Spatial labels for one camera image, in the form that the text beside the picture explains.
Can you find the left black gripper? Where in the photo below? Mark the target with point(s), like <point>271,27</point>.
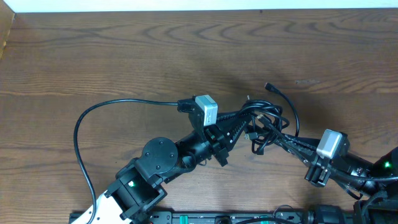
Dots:
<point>216,142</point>

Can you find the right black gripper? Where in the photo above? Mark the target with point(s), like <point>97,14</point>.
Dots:
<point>319,165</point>

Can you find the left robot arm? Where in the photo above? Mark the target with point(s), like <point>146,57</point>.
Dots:
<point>137,188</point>

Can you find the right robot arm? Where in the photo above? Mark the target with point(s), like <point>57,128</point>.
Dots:
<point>373,185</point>

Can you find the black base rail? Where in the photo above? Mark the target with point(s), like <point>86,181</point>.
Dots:
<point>310,217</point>

